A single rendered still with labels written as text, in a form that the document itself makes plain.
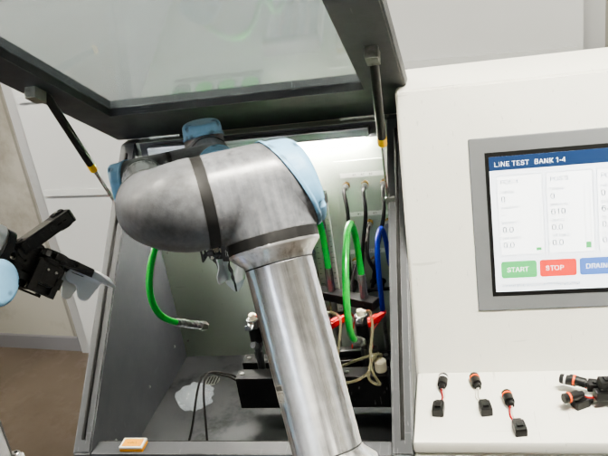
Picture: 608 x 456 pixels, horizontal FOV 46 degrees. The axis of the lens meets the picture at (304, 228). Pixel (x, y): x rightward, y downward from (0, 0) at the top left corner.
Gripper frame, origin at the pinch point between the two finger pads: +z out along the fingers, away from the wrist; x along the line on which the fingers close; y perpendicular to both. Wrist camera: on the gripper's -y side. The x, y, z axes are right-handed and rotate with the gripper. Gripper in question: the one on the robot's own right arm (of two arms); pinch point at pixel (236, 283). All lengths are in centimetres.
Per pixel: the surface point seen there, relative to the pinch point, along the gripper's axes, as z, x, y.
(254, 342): 15.7, 0.6, -2.2
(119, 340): 13.8, -30.8, -1.6
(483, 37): -22, 58, -138
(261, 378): 23.7, 1.4, -0.1
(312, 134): -22.2, 14.2, -30.0
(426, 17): -31, 38, -140
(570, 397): 20, 64, 13
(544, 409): 24, 59, 12
